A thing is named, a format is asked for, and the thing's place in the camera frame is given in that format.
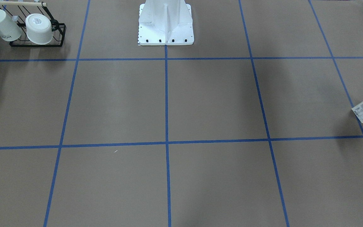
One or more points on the white cup upside down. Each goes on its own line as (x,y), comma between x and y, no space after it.
(38,29)

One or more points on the white pedestal column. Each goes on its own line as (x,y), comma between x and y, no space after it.
(165,22)

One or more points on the black wire cup rack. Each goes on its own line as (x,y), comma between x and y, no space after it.
(18,10)

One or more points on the white cup with handle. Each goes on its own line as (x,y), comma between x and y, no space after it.
(9,30)

